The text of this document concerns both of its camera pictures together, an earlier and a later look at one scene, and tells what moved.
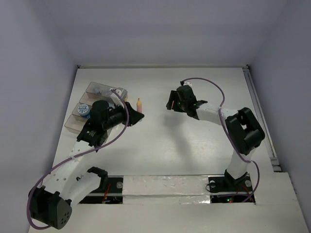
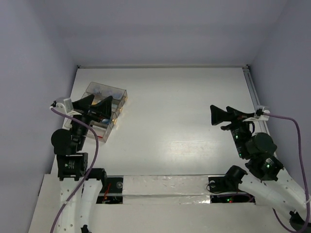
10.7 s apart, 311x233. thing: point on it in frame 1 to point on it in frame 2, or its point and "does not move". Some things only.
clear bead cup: (96, 90) does not move
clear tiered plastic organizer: (97, 88) does not move
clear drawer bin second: (89, 98) does not move
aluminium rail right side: (262, 119) does not move
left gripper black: (134, 116) to (103, 108)
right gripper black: (175, 96) to (218, 115)
